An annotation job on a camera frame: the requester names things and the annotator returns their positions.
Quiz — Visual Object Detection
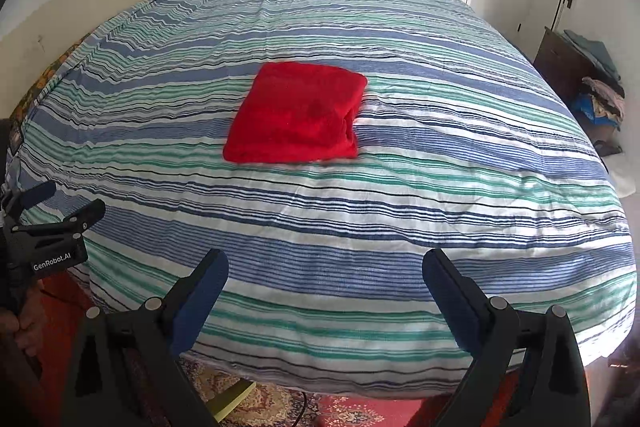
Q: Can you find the yellow-green bed leg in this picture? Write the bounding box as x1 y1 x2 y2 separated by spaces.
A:
205 379 256 423

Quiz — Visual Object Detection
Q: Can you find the orange fuzzy blanket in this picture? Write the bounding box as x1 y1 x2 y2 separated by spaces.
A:
38 272 94 426

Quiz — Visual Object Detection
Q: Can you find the pile of clothes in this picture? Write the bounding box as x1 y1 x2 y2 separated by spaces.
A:
562 29 626 157

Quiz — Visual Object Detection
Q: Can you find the striped blue green bedspread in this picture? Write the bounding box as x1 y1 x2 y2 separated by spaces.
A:
8 0 637 398

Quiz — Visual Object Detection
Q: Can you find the left hand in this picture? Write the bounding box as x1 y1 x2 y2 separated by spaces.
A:
0 282 47 357

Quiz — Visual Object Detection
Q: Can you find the floral mattress sheet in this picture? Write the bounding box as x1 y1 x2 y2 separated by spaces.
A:
1 34 88 155

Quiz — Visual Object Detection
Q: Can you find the beige headboard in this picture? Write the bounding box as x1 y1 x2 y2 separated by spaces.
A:
1 0 141 118

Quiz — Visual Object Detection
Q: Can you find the red sweater with white print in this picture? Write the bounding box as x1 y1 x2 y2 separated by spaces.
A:
222 62 368 164

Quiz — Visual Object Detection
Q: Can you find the black cable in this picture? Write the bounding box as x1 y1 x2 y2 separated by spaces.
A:
286 388 309 427

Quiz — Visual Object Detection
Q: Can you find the patterned red rug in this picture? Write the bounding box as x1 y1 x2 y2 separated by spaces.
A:
124 351 452 427

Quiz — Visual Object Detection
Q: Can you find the dark wooden side table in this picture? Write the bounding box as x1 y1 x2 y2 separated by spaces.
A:
534 27 599 105

